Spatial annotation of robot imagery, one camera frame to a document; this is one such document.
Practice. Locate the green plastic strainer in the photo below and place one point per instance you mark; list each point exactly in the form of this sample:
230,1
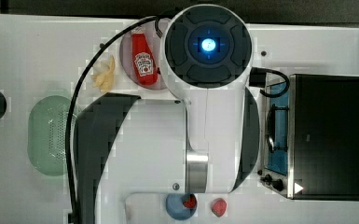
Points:
46,135

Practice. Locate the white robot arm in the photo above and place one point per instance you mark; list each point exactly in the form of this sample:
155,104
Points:
202,140

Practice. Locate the red ketchup bottle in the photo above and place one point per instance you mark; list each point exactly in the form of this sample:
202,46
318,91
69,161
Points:
142,58

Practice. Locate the peeled toy banana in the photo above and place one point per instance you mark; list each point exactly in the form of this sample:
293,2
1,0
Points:
104,81

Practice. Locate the grey round plate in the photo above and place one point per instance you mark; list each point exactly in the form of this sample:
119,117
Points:
153,41

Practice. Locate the blue round bowl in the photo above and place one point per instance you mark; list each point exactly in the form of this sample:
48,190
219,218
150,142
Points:
175,208

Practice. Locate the red toy strawberry on table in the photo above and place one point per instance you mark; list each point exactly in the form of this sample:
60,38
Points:
219,207

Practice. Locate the black toaster oven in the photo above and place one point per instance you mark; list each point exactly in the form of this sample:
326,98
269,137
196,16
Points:
311,139

